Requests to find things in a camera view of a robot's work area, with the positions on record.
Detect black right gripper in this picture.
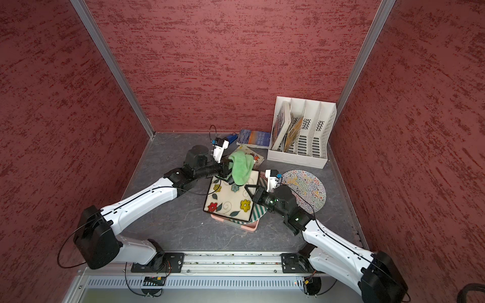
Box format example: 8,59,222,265
244,184,287,218

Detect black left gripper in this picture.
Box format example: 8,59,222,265
195,157,240,180

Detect green striped round plate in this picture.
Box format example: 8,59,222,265
239,204,268,225

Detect green cleaning cloth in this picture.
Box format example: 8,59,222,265
229,150,255,186

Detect square floral cream plate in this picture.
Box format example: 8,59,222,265
203,177,256,223

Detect multicolour speckled round plate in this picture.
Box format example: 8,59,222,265
281,170,327,214

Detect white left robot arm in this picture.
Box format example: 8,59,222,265
73,141,231,272

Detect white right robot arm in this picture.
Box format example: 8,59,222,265
245,185,409,302

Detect blue stapler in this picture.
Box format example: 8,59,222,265
224,133,238,145

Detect pink plastic basket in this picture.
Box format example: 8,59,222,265
211,215,259,232

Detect green cartoon children's book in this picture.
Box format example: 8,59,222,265
236,145,265,170

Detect blue striped cover book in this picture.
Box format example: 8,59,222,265
236,130,271,149

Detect yellow illustrated children's book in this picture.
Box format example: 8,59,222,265
283,117,304,153

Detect white plastic file organizer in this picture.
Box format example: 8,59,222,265
268,96,337,169

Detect thin books in organizer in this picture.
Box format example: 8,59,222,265
271,101,291,150

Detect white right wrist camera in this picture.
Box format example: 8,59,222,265
265,169,282,193

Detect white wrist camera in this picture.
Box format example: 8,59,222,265
212,138,229,163
265,169,282,193

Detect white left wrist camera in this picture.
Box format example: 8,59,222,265
212,138,229,163

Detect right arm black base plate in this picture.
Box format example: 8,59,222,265
280,253,314,275

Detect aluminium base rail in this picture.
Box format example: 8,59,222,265
77,251,311,276

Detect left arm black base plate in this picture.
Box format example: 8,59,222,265
131,252,185,274

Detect left aluminium corner post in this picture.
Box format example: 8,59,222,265
70,0,156,140

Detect aluminium corner post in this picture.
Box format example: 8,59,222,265
337,0,396,117
70,0,156,140

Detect white perforated cable duct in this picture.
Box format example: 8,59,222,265
87,276,304,290

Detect right aluminium corner post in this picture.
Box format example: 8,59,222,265
337,0,396,117

